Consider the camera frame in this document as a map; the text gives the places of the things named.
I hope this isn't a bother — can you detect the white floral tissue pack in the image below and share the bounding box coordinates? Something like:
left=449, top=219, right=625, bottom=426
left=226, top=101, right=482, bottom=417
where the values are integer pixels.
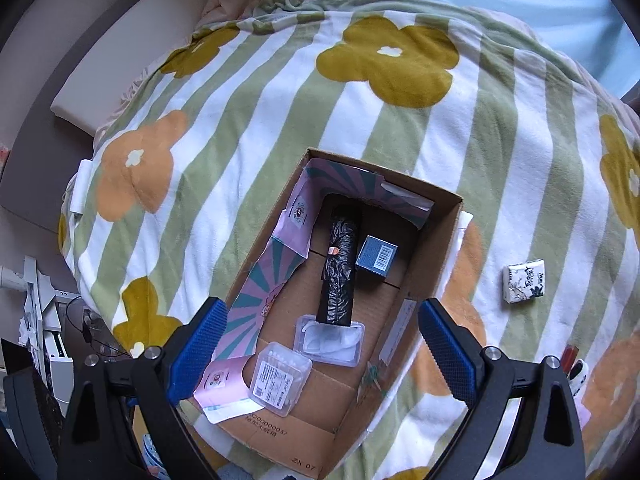
left=502, top=259, right=546, bottom=304

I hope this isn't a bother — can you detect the red black lipstick tube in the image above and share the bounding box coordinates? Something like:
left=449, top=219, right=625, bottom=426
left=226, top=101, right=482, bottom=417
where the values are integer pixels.
left=560, top=344, right=579, bottom=375

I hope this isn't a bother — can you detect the clear cotton swab box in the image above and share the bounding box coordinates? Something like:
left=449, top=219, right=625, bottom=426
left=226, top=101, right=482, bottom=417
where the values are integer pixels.
left=250, top=341, right=312, bottom=417

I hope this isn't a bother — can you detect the black garbage bag roll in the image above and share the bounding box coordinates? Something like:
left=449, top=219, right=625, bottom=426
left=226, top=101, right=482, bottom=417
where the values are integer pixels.
left=316, top=214, right=358, bottom=326

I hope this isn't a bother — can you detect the small white blue cube box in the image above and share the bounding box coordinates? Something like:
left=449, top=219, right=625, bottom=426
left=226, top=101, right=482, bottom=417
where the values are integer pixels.
left=356, top=235, right=397, bottom=278

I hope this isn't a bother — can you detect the open cardboard box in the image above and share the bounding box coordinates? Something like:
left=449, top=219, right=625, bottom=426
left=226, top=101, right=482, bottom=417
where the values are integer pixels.
left=194, top=150, right=462, bottom=479

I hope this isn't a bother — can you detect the clear plastic blister case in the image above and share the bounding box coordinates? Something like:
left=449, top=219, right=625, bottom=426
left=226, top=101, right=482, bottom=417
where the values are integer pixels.
left=293, top=314, right=366, bottom=367

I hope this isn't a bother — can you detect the white rack with cables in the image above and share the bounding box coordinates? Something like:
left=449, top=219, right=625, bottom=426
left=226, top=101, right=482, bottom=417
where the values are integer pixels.
left=0, top=253, right=126, bottom=411

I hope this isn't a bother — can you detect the white bed headboard cushion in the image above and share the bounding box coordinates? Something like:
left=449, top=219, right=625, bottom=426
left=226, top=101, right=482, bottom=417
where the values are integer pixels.
left=50, top=0, right=207, bottom=136

